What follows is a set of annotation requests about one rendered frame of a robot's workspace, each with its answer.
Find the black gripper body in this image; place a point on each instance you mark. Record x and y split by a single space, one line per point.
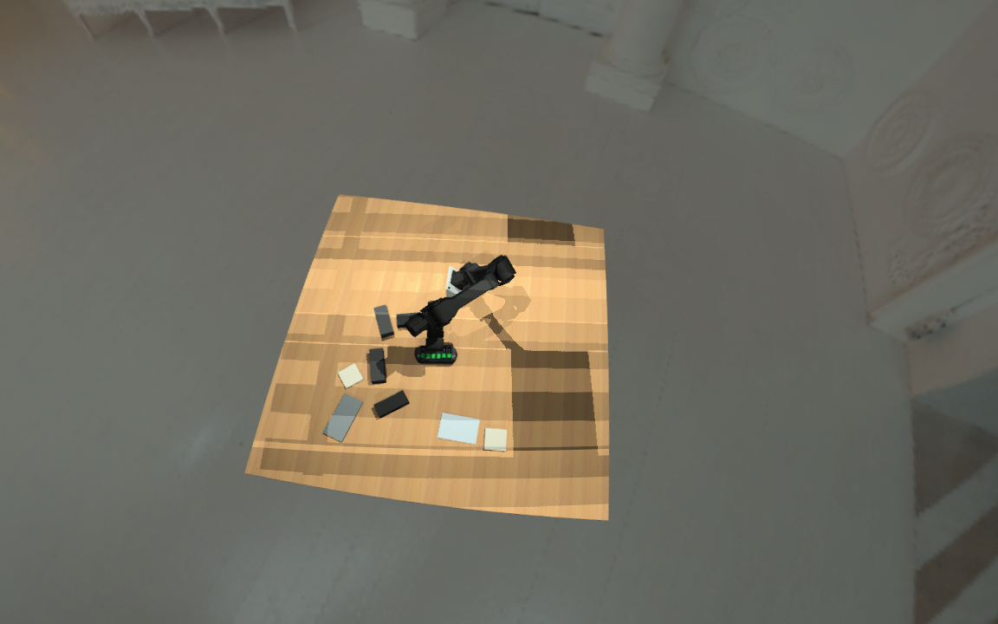
435 343

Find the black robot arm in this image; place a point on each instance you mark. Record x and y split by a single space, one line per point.
480 278

